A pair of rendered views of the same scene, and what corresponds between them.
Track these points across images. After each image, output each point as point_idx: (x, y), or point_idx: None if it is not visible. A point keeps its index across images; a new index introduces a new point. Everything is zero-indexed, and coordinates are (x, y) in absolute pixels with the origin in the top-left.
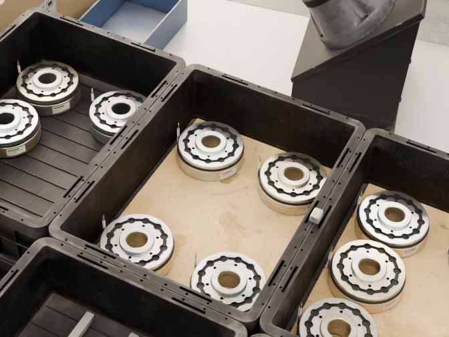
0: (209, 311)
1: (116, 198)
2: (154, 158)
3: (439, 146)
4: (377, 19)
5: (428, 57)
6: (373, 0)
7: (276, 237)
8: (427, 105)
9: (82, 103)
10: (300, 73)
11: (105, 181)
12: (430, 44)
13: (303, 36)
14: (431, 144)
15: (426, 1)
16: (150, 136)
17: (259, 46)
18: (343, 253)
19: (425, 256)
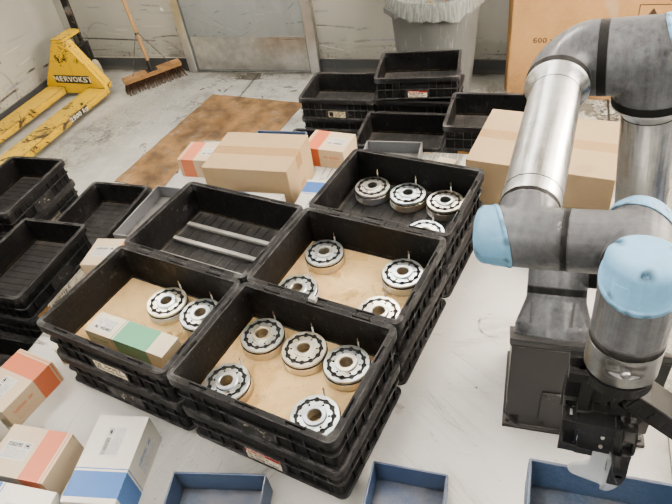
0: (254, 264)
1: (355, 241)
2: (394, 255)
3: (505, 463)
4: (526, 330)
5: (641, 467)
6: (536, 318)
7: None
8: (560, 458)
9: (441, 223)
10: (511, 326)
11: (344, 222)
12: (667, 471)
13: None
14: (506, 456)
15: (535, 346)
16: (388, 237)
17: None
18: (316, 337)
19: (326, 391)
